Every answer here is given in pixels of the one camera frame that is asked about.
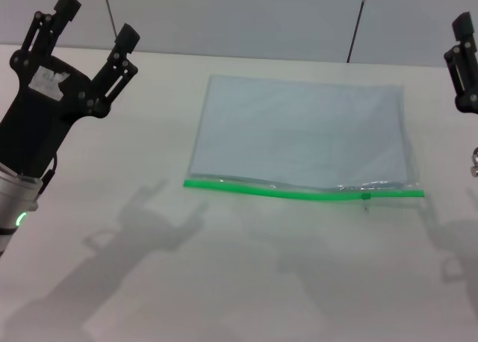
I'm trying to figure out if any transparent green-zip document bag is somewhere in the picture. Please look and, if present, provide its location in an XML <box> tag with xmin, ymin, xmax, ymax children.
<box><xmin>182</xmin><ymin>74</ymin><xmax>427</xmax><ymax>201</ymax></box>

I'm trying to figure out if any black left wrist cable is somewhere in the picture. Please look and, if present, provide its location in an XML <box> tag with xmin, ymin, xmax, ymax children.
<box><xmin>35</xmin><ymin>153</ymin><xmax>60</xmax><ymax>211</ymax></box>

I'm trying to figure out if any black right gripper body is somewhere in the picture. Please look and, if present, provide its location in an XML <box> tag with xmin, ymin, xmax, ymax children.
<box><xmin>454</xmin><ymin>92</ymin><xmax>478</xmax><ymax>116</ymax></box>

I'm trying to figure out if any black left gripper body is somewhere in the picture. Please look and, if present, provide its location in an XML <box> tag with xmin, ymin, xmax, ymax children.
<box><xmin>0</xmin><ymin>54</ymin><xmax>114</xmax><ymax>181</ymax></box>

